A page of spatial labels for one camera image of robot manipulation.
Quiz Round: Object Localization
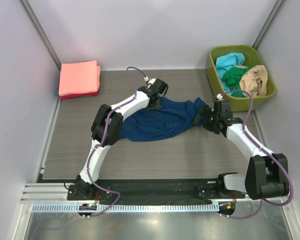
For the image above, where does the blue Mickey Mouse t-shirt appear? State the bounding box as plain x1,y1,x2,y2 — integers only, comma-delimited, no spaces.
119,97,205,142

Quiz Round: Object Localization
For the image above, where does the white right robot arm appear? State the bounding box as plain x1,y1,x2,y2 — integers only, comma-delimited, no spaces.
194,99,290,200

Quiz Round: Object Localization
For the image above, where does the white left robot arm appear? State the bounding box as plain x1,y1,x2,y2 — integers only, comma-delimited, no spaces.
67,78,169,200

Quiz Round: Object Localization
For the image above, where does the green crumpled t-shirt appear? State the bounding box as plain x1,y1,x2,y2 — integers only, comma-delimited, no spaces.
221,67,252,92

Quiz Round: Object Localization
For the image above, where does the olive green plastic bin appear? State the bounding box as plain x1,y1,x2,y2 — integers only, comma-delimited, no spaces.
206,45,277,112

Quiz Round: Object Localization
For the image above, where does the beige crumpled t-shirt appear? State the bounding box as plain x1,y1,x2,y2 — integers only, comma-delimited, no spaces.
239,65,268,97

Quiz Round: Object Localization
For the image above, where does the light blue crumpled t-shirt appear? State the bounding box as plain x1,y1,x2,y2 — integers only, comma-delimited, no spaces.
215,52,246,92

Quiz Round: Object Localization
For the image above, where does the folded red t-shirt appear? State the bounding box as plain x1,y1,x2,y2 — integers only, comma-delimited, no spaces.
60,91,98,100

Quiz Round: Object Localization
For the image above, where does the folded pink t-shirt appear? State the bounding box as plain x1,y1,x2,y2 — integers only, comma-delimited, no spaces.
58,60,101,97

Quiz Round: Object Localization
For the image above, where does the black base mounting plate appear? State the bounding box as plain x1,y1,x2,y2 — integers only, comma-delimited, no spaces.
66,178,245,202

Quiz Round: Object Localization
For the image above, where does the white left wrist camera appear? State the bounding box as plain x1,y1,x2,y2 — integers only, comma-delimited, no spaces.
144,76,157,87

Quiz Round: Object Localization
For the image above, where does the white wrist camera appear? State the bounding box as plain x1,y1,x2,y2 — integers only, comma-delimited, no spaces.
215,93,224,101
144,76,157,87

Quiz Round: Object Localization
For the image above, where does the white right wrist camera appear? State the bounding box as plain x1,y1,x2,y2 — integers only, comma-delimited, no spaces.
215,93,224,101

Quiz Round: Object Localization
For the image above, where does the aluminium frame rail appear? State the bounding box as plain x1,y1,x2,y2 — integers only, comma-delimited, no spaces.
19,182,71,204

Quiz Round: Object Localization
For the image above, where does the white slotted cable duct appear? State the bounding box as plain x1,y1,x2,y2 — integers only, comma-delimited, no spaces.
32,202,219,214

